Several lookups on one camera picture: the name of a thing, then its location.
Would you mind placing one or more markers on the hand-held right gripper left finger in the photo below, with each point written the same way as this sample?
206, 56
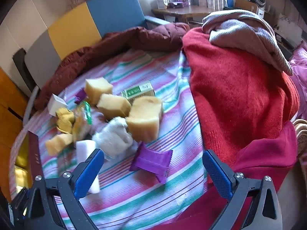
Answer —
88, 172

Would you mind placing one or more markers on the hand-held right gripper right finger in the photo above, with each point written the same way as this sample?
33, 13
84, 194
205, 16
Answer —
215, 172

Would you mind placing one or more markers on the white fluffy sock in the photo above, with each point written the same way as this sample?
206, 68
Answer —
112, 136

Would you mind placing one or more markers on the small yellow sponge block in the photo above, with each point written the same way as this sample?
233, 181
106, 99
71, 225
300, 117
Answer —
56, 143

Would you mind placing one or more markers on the clear snack packet green label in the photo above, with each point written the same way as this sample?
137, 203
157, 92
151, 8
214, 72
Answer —
81, 124

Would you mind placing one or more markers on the dark red box gold interior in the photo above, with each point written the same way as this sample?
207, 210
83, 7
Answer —
34, 155

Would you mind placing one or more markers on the yellow pouch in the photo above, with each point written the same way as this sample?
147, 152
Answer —
64, 119

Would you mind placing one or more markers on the large purple snack packet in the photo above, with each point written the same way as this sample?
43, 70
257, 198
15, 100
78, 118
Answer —
151, 161

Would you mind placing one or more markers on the small white box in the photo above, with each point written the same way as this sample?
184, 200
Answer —
56, 104

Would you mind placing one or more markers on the large yellow sponge slice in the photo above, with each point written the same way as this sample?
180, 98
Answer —
144, 119

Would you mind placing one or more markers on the small purple snack packet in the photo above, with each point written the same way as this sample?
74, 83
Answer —
80, 95

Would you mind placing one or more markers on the green carton box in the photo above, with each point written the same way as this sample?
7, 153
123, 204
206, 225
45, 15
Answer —
138, 92

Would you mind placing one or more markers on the magenta cloth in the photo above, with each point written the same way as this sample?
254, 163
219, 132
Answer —
263, 153

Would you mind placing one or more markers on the red sweater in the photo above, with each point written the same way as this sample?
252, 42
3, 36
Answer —
239, 95

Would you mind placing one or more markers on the woven basket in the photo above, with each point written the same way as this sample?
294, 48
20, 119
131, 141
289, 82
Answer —
302, 134

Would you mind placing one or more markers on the orange wooden cabinet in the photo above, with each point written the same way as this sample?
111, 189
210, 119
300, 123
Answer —
9, 115

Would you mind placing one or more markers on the pink bedding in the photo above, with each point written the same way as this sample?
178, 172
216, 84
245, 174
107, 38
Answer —
299, 62

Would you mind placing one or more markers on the grey yellow blue chair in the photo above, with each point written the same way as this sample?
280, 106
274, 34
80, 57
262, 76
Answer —
72, 28

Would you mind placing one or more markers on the maroon down jacket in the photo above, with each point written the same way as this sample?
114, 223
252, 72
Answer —
144, 38

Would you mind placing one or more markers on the grey pink knit cloth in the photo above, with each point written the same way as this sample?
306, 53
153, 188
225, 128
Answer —
239, 26

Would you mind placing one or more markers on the wooden table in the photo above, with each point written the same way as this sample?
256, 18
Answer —
182, 10

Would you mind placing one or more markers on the cardboard box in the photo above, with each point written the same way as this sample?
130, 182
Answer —
242, 3

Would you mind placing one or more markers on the purple carton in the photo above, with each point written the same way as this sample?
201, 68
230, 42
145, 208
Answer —
183, 0

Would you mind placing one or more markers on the white round device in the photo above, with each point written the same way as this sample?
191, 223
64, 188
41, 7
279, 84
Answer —
260, 0

